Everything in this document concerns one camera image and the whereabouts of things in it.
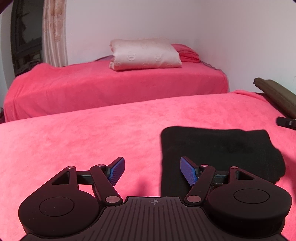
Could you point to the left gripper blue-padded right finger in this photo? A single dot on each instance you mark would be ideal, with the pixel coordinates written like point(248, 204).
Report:
point(199, 178)

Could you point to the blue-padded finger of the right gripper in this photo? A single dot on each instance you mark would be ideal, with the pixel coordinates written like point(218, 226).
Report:
point(286, 123)

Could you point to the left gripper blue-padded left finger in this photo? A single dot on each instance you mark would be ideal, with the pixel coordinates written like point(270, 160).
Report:
point(105, 178)

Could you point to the black pants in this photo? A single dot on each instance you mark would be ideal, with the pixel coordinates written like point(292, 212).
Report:
point(249, 150)

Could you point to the olive brown headboard cushion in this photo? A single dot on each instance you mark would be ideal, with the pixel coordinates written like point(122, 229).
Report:
point(281, 96)

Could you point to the near bed pink blanket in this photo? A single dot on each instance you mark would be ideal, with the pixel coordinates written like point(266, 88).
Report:
point(33, 150)

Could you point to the bed pink blanket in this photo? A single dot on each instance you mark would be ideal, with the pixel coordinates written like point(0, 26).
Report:
point(33, 150)
point(48, 90)

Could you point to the far bed pink blanket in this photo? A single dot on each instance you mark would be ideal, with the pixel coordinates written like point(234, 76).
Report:
point(48, 90)

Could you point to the folded pink blanket stack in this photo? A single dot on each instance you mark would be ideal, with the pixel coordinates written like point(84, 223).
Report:
point(186, 53)

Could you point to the white embossed pillow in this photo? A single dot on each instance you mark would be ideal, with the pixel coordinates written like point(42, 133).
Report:
point(143, 54)

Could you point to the beige floral curtain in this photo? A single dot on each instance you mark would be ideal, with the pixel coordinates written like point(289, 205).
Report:
point(54, 50)

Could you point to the dark window frame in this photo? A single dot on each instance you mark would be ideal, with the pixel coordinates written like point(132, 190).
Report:
point(26, 34)

